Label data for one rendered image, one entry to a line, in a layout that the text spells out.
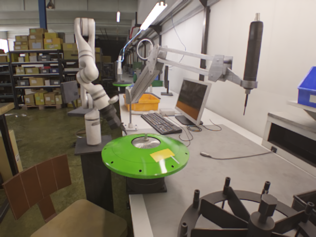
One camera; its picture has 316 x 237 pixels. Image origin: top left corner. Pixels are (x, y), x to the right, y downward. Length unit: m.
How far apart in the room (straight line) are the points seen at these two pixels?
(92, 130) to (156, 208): 0.69
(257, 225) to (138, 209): 0.35
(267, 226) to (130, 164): 0.37
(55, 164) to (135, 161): 0.58
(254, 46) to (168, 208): 0.55
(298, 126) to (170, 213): 0.75
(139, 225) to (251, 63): 0.56
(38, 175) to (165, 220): 0.67
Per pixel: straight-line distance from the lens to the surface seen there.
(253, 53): 0.57
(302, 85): 0.99
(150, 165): 0.53
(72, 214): 1.07
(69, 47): 5.98
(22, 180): 0.98
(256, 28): 0.58
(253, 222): 0.45
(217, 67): 0.62
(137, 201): 0.65
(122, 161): 0.55
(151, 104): 1.72
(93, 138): 1.17
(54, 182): 1.08
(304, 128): 1.04
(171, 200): 0.66
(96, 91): 0.85
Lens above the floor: 1.36
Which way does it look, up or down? 17 degrees down
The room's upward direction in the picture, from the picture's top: 2 degrees clockwise
